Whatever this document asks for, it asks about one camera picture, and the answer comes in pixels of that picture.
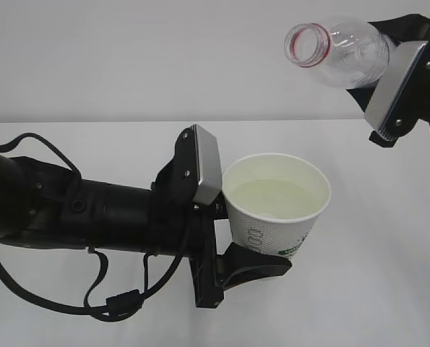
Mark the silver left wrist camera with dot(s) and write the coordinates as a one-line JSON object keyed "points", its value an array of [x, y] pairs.
{"points": [[209, 173]]}

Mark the white paper cup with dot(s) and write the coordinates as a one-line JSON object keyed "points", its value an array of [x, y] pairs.
{"points": [[273, 201]]}

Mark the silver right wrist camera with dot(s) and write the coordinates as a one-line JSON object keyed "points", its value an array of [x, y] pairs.
{"points": [[390, 86]]}

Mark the clear plastic water bottle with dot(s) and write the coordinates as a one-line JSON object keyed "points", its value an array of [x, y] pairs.
{"points": [[342, 52]]}

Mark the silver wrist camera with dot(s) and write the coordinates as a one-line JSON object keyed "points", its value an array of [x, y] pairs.
{"points": [[209, 173], [390, 86]]}

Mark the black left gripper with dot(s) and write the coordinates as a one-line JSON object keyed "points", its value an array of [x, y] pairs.
{"points": [[212, 273]]}

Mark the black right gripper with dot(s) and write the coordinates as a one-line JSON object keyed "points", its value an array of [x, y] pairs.
{"points": [[410, 27]]}

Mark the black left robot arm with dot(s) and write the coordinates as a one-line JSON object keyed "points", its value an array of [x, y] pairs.
{"points": [[44, 206]]}

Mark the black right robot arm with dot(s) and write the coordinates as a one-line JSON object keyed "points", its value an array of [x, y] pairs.
{"points": [[401, 97]]}

